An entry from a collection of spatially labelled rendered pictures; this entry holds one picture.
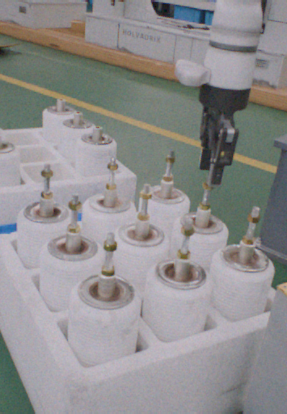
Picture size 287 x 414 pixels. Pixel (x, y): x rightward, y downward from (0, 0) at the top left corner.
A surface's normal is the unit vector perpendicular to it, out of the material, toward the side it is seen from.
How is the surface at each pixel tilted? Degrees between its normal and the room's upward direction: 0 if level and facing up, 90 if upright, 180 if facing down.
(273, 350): 90
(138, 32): 90
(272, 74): 90
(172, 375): 90
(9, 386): 0
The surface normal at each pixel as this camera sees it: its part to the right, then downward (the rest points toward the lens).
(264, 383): -0.87, 0.15
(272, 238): -0.62, 0.31
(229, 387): 0.48, 0.45
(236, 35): -0.13, 0.44
